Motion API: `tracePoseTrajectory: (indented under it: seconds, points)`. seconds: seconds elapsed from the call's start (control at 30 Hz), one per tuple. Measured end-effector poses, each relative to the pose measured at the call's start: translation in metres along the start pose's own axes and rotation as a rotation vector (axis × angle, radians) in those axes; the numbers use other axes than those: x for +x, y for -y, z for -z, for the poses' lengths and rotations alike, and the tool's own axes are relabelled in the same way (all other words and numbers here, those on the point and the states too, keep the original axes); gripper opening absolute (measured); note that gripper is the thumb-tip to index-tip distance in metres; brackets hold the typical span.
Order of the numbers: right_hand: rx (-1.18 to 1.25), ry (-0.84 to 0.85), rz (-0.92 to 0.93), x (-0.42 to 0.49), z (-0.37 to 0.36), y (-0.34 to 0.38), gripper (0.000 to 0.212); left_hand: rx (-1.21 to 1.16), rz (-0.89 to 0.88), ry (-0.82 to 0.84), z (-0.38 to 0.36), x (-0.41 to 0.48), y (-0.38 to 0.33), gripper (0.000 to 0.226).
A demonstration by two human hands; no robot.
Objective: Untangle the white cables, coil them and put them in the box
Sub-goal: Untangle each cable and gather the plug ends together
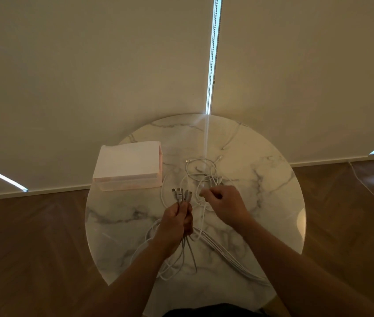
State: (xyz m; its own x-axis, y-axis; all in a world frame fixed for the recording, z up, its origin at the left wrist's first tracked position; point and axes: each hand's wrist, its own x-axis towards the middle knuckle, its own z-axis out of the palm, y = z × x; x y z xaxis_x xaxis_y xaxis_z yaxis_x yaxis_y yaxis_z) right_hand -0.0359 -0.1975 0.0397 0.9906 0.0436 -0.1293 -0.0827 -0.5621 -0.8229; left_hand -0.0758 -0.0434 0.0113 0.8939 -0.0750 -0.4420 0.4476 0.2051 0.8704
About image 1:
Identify person's right hand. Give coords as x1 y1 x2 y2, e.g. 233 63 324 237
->
199 185 254 232

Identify person's left hand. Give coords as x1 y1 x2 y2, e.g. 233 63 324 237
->
153 201 194 258

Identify tangle of white cables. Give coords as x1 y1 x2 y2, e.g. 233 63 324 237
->
160 122 244 212

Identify white pink box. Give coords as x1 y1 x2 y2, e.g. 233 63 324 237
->
92 141 164 192

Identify person's right forearm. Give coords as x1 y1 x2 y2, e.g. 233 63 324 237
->
239 217 374 317

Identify person's left forearm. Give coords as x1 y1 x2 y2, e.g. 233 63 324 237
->
81 237 171 317

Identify round marble table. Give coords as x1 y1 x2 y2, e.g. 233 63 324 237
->
85 114 306 317

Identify black shorts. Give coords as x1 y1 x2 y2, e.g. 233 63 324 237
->
164 303 270 317

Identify thin white floor cord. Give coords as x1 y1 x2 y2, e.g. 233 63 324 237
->
349 161 374 258

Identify blind bead pull chain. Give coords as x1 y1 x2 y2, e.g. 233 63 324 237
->
205 0 223 115

